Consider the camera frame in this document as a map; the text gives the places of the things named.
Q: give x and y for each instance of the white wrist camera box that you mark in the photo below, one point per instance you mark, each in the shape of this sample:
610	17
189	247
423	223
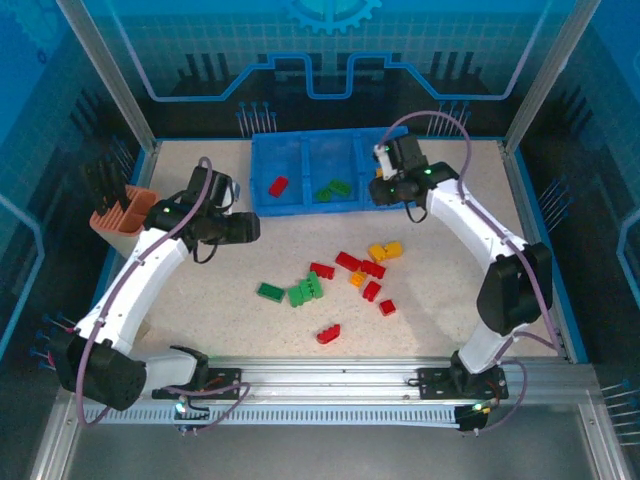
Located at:
235	190
384	159

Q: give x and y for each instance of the green lego plate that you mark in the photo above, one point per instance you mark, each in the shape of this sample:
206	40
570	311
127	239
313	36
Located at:
271	291

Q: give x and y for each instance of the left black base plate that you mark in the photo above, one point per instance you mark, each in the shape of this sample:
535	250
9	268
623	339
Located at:
225	382

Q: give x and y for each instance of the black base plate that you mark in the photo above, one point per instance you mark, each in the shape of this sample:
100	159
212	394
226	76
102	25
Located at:
435	382
225	382

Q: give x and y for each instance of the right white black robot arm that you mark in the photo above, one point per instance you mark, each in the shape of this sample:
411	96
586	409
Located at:
470	225

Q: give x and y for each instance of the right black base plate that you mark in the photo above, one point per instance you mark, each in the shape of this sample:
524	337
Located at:
435	382

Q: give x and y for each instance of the blue three-compartment bin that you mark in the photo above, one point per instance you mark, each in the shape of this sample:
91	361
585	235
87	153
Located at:
290	155

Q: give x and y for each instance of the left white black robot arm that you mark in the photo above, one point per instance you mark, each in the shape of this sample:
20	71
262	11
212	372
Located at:
125	290

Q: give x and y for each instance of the aluminium front rail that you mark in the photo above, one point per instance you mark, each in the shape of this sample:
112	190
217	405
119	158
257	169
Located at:
325	380

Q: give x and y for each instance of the orange lego brick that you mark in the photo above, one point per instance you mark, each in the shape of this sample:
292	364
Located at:
376	253
357	279

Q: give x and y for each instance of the beige orange utensil holder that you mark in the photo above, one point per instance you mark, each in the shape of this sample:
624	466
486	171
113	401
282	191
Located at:
125	220

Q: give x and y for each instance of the small black controller box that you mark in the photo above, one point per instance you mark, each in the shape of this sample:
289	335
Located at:
197	412
470	422

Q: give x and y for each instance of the aluminium frame post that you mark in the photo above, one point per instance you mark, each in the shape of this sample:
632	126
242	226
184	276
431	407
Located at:
107	75
550	75

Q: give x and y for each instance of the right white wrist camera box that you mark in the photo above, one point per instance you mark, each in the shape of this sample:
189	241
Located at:
384	159

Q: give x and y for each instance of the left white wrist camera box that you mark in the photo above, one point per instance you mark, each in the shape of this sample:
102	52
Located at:
235	190

